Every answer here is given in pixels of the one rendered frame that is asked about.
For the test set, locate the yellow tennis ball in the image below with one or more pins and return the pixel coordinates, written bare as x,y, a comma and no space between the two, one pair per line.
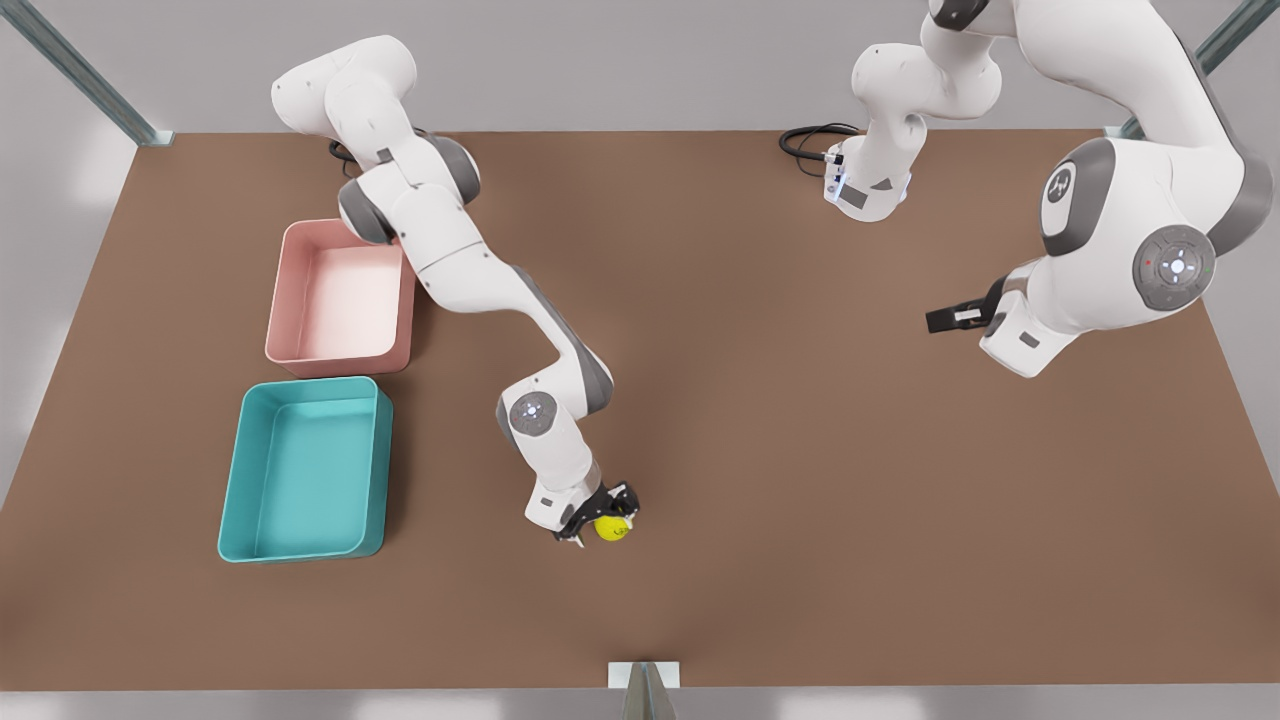
611,528

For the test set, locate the pink rectangular bin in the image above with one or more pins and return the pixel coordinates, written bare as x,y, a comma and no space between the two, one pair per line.
341,298

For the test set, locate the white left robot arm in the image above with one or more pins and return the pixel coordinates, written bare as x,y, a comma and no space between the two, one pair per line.
1120,215

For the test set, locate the teal rectangular bin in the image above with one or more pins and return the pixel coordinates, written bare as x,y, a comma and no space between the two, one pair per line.
305,470

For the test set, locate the silver frame post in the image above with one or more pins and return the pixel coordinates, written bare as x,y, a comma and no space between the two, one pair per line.
645,692
1205,50
78,70

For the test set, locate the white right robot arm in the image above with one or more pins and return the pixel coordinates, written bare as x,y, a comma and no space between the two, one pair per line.
455,258

